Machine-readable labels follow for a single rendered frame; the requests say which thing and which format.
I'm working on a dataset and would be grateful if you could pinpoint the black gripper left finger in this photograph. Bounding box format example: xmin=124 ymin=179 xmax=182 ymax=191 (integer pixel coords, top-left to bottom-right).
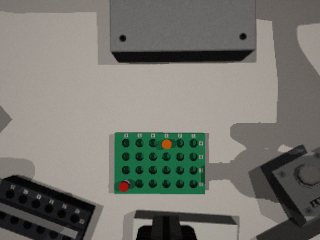
xmin=136 ymin=216 xmax=167 ymax=240

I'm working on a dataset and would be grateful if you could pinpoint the orange tube cap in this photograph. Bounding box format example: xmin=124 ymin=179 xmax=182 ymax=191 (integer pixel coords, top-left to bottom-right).
xmin=162 ymin=139 xmax=172 ymax=149

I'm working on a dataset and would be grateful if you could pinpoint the green tube rack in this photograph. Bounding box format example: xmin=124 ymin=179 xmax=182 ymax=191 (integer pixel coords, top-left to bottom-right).
xmin=114 ymin=132 xmax=205 ymax=194

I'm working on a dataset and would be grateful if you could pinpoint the black rectangular block with holes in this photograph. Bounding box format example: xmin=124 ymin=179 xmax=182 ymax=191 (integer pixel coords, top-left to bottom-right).
xmin=0 ymin=175 xmax=96 ymax=240

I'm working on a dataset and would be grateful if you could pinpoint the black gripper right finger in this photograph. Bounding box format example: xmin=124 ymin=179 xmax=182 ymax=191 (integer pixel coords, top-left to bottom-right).
xmin=166 ymin=216 xmax=197 ymax=240

